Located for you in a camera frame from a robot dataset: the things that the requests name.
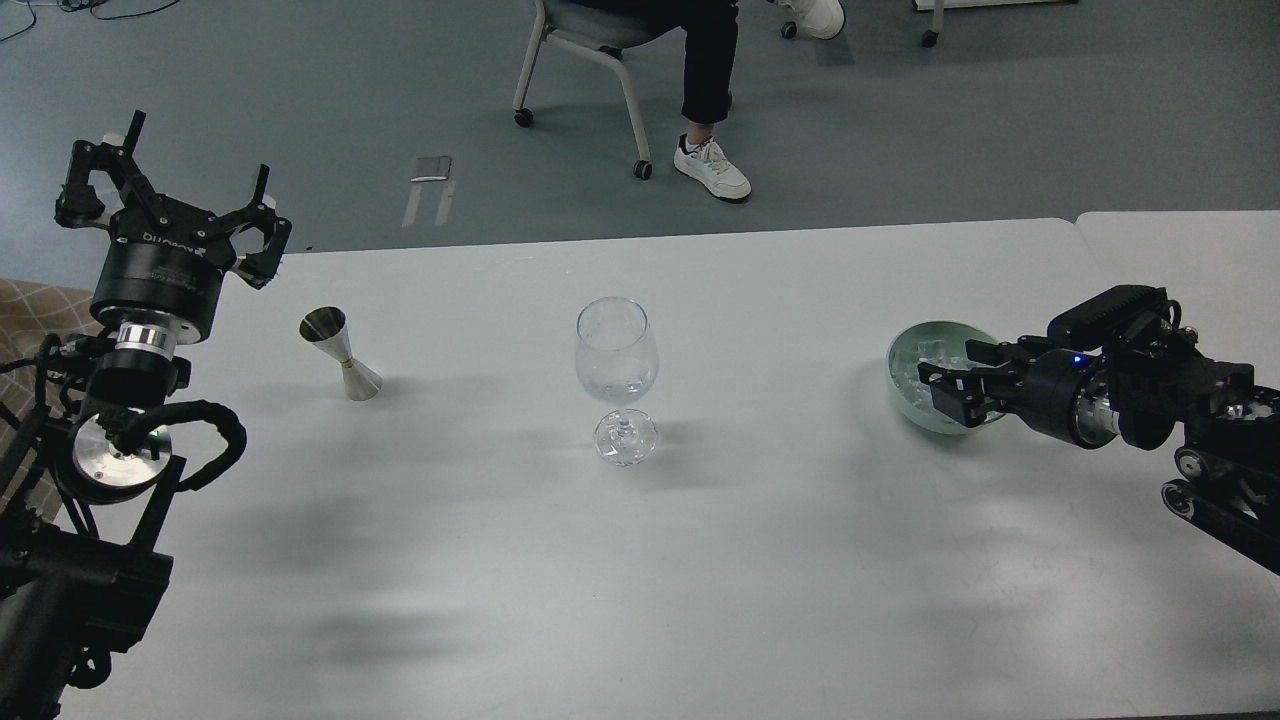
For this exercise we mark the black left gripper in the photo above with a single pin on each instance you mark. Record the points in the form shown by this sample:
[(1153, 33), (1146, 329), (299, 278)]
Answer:
[(162, 275)]

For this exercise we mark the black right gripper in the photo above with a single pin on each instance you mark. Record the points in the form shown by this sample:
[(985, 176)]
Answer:
[(1059, 393)]

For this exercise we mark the steel jigger measuring cup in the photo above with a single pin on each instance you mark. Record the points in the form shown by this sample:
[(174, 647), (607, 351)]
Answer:
[(326, 329)]

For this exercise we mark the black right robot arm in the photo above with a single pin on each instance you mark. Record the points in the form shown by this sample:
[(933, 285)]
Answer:
[(1121, 365)]

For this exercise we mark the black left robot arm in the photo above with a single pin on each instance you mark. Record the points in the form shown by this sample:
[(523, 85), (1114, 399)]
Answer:
[(95, 462)]

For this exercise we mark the clear ice cubes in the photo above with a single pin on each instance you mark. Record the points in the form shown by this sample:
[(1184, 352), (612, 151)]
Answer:
[(906, 359)]

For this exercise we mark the clear wine glass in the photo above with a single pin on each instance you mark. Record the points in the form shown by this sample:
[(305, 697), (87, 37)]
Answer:
[(616, 361)]

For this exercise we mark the green bowl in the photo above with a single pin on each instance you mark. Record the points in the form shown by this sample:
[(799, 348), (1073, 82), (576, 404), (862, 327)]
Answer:
[(928, 417)]

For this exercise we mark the beige checked cloth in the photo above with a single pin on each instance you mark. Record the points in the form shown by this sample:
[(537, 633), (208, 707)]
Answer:
[(29, 311)]

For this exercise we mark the grey tape piece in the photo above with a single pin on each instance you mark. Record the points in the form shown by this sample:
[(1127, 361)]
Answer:
[(431, 169)]

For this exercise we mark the white furniture base with castor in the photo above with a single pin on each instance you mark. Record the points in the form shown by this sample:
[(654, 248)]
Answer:
[(939, 10)]

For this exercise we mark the seated person in black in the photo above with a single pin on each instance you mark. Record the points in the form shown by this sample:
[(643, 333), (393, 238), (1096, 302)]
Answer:
[(711, 35)]

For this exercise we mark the grey chair with castors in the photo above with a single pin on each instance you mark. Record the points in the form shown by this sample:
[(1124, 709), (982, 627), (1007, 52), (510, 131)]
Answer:
[(596, 36)]

